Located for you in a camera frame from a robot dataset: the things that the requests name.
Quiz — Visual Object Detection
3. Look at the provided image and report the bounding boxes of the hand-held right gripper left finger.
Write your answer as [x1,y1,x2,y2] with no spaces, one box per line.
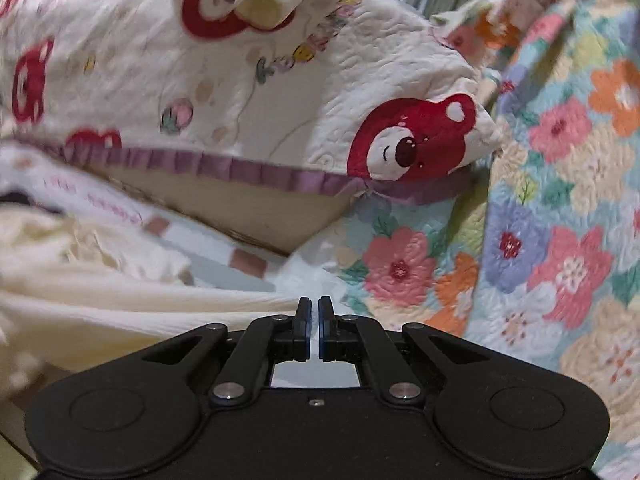
[141,296,313,407]

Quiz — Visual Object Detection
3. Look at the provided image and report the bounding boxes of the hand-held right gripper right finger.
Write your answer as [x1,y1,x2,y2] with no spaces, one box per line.
[318,296,493,406]

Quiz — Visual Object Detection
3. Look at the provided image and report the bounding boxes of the cream knit garment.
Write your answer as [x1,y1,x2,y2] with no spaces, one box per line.
[0,205,311,401]

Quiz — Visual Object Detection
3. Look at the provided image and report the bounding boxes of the checkered cartoon bed mat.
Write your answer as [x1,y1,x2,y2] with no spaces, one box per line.
[0,145,301,296]

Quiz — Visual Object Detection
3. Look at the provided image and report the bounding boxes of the beige padded bed bumper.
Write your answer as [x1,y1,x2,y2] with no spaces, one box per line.
[100,160,361,256]

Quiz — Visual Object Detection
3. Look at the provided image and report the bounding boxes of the white red bear print quilt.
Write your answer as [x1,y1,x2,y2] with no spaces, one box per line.
[0,0,506,206]

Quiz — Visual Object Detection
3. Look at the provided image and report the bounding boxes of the floral pillow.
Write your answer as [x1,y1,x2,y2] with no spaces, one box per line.
[300,0,640,480]

